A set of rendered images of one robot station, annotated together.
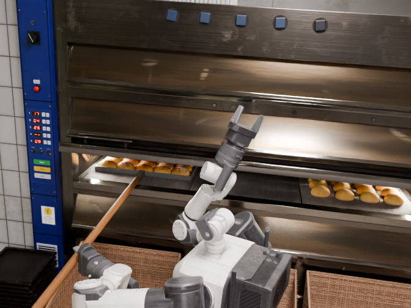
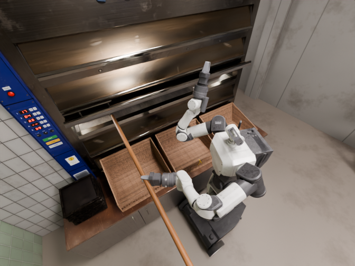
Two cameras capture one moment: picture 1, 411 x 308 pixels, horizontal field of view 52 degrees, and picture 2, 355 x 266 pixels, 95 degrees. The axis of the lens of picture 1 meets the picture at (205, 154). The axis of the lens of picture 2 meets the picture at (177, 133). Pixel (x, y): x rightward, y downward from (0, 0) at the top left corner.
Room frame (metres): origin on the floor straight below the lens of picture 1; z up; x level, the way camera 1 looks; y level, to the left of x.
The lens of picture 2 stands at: (0.80, 0.58, 2.14)
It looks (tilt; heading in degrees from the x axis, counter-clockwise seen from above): 46 degrees down; 324
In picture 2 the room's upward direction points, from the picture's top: 3 degrees counter-clockwise
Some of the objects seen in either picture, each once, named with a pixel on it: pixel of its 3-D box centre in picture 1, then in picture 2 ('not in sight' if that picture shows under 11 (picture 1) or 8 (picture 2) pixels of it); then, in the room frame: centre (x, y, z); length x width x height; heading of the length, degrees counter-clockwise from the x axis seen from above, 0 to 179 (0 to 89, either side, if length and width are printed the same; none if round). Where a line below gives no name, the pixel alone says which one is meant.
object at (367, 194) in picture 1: (348, 176); not in sight; (2.32, -0.84, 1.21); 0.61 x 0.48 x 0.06; 173
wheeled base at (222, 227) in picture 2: not in sight; (217, 209); (1.09, -0.16, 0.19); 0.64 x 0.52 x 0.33; 84
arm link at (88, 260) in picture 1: (93, 266); (159, 179); (1.29, 0.37, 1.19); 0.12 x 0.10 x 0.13; 49
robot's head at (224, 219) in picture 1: (217, 228); (233, 135); (1.12, -0.05, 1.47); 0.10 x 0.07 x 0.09; 154
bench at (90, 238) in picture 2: not in sight; (178, 173); (1.68, -0.06, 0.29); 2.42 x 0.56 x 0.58; 83
